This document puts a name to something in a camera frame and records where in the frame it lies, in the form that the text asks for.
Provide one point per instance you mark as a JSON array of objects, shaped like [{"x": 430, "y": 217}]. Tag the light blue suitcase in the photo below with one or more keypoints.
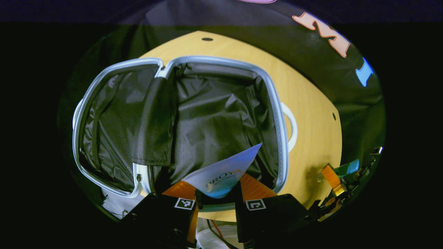
[{"x": 214, "y": 117}]

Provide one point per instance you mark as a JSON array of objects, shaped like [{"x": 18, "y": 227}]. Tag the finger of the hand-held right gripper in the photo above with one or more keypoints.
[
  {"x": 332, "y": 180},
  {"x": 330, "y": 209}
]

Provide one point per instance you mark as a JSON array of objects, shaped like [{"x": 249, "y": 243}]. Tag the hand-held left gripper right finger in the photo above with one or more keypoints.
[{"x": 273, "y": 214}]

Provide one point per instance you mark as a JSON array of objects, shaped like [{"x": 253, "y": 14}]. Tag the white and blue squeeze tube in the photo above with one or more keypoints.
[{"x": 225, "y": 173}]

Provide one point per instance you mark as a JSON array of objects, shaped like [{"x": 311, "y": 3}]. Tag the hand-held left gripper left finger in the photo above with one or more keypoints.
[{"x": 162, "y": 214}]

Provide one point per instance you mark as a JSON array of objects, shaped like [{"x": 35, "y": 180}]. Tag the teal blue skin care bottle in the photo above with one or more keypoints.
[{"x": 347, "y": 168}]

